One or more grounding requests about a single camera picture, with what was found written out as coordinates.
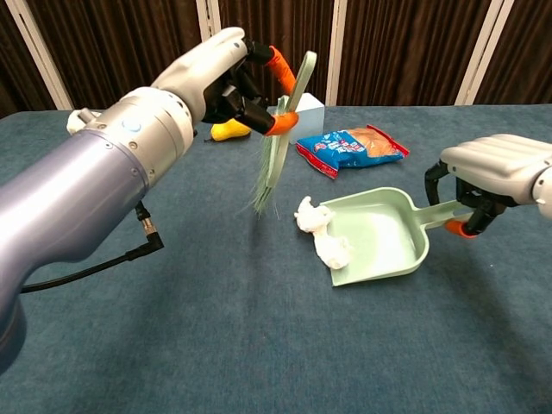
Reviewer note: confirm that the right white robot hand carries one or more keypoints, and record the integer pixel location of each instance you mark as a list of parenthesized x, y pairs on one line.
[(496, 159)]

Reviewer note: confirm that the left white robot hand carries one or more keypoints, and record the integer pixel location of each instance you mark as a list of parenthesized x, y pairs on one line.
[(202, 69)]

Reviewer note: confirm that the light green hand broom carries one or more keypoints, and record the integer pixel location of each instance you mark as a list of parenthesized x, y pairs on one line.
[(276, 159)]

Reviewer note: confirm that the light green dustpan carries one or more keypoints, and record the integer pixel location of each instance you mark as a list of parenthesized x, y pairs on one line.
[(379, 233)]

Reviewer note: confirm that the white paper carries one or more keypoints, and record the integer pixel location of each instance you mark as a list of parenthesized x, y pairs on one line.
[(332, 254)]

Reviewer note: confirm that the left lilac robot arm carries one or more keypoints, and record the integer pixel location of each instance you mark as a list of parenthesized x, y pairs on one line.
[(86, 181)]

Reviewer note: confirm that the yellow toy pear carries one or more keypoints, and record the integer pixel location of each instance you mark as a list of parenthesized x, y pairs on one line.
[(228, 131)]

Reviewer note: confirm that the pale blue foam cube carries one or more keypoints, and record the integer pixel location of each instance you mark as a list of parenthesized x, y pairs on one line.
[(310, 116)]

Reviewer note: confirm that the blue red snack bag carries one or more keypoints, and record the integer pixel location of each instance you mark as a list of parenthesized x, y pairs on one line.
[(345, 151)]

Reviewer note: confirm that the brown curtain partition screen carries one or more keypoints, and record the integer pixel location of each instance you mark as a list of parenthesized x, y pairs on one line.
[(388, 43)]

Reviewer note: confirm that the teal felt table mat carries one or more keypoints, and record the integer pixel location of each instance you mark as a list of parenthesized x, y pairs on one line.
[(215, 323)]

